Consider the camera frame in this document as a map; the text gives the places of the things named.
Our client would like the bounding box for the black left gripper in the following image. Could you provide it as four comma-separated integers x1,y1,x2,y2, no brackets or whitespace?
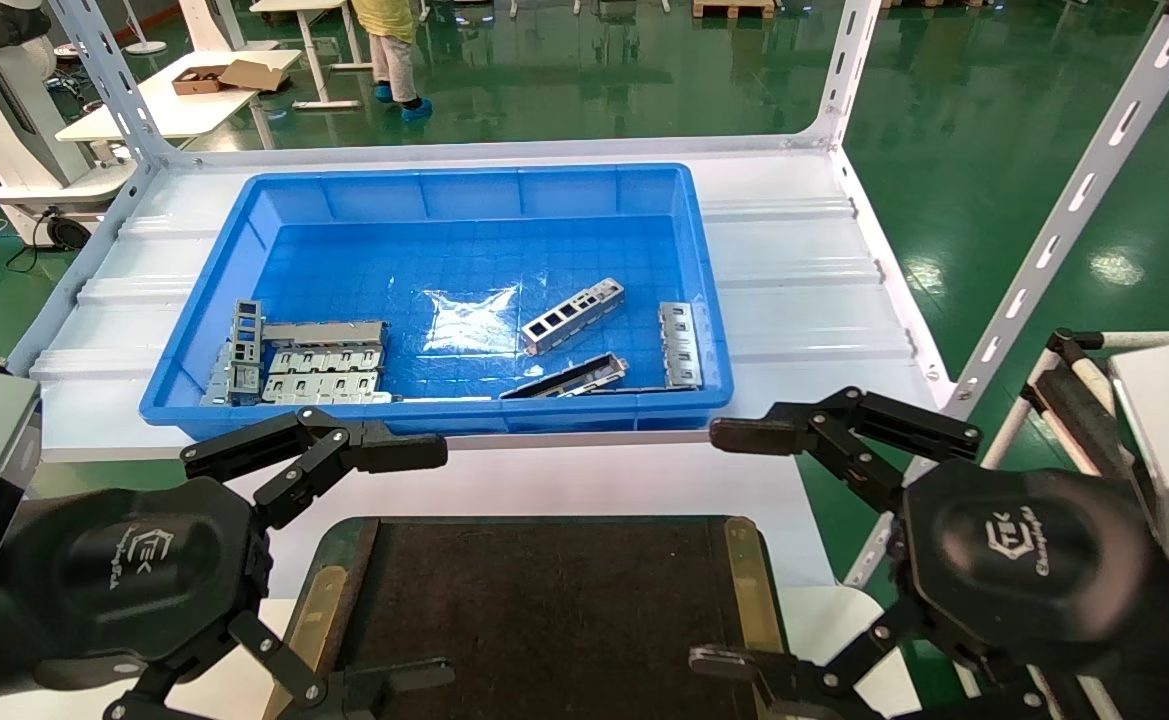
0,405,457,720

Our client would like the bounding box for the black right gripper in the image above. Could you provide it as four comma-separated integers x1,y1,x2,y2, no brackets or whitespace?
688,387,1155,720

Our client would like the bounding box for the silver perforated metal part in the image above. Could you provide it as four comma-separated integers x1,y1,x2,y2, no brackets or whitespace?
522,277,627,357

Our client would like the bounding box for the black container tray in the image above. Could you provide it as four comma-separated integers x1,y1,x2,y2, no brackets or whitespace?
262,515,795,720

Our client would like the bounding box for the grey upright metal part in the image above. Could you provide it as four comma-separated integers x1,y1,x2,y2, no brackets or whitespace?
228,298,266,403

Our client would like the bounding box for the dark long metal part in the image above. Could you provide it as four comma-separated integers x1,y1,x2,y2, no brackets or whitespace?
499,353,631,401

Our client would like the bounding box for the grey long metal channel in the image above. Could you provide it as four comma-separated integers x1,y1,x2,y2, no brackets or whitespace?
262,320,389,350

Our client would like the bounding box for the white metal shelf rack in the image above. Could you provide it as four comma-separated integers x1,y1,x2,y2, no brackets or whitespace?
6,0,1169,589

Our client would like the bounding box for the blue plastic bin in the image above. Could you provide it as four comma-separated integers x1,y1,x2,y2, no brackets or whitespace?
139,163,735,442

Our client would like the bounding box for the white table with box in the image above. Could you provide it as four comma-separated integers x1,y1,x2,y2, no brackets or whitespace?
54,47,304,153

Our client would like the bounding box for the open cardboard box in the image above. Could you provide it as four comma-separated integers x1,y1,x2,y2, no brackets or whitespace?
171,59,288,97

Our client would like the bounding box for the person in yellow top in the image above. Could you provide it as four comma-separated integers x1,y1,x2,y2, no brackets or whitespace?
351,0,434,122

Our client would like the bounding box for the white table with legs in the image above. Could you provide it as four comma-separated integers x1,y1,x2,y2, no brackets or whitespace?
249,0,377,110

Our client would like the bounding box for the white robot machine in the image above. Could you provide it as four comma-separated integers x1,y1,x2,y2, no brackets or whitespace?
0,0,137,253

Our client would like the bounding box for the wooden pallet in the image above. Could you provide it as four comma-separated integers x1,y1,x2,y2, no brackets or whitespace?
691,0,778,20

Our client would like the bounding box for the white pole stand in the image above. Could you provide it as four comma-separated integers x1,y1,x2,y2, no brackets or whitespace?
121,0,170,57

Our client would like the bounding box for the small grey metal bracket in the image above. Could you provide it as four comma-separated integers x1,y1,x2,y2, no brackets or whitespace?
201,345,235,406

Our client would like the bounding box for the silver slotted metal bracket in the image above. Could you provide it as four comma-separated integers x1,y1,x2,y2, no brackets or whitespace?
658,301,704,390

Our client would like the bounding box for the black floor power cable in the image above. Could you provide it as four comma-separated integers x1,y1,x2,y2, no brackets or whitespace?
5,205,71,274

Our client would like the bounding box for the white pedestal column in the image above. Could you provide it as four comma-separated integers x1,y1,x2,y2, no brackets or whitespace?
178,0,281,54

